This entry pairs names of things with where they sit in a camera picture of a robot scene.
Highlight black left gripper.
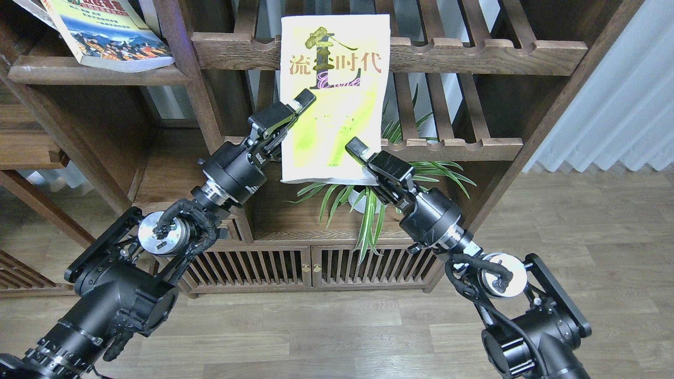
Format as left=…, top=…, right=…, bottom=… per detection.
left=202, top=89, right=317, bottom=207

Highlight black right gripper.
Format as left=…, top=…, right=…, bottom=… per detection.
left=345, top=137, right=464, bottom=253

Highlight yellow cover book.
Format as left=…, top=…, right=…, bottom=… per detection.
left=279, top=14, right=391, bottom=185

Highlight blue landscape cover book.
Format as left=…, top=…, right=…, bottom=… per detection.
left=42, top=1, right=175, bottom=73

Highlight maroon book white characters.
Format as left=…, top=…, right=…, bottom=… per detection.
left=14, top=0, right=58, bottom=31

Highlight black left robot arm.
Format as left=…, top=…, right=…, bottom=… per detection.
left=2, top=89, right=316, bottom=378

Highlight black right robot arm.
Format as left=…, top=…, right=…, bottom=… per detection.
left=345, top=137, right=592, bottom=378

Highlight green spider plant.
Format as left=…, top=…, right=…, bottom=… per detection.
left=286, top=84, right=477, bottom=264

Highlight white plant pot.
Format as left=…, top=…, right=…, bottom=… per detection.
left=348, top=186, right=388, bottom=214

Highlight dark wooden bookshelf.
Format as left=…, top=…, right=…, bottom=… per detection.
left=0, top=0, right=644, bottom=300

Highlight white upright book spine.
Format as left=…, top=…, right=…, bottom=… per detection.
left=139, top=0, right=162, bottom=37

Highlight white pleated curtain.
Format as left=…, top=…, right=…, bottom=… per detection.
left=524, top=1, right=673, bottom=172

